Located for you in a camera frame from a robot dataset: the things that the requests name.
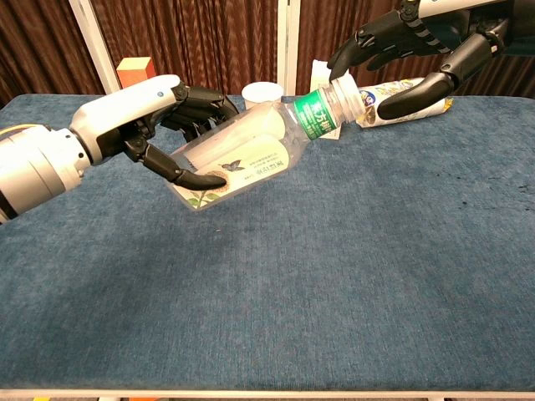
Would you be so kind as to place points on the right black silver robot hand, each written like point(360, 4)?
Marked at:
point(468, 33)

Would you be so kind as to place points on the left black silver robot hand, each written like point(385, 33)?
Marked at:
point(125, 108)

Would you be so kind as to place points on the clear plastic water bottle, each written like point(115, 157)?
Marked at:
point(259, 150)

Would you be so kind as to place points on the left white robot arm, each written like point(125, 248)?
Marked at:
point(33, 167)

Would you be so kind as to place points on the orange wooden cube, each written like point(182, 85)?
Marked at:
point(131, 73)

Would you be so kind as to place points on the brown pleated curtain panel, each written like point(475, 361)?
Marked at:
point(37, 46)
point(522, 75)
point(326, 29)
point(188, 46)

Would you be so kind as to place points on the yellow white snack package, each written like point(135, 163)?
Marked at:
point(388, 89)

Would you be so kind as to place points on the white paper cup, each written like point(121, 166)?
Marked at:
point(261, 94)

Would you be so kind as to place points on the white carton box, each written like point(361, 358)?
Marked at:
point(319, 77)

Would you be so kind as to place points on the blue fabric table cover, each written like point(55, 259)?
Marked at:
point(292, 292)

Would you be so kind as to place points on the white screen frame post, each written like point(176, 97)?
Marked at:
point(287, 42)
point(95, 46)

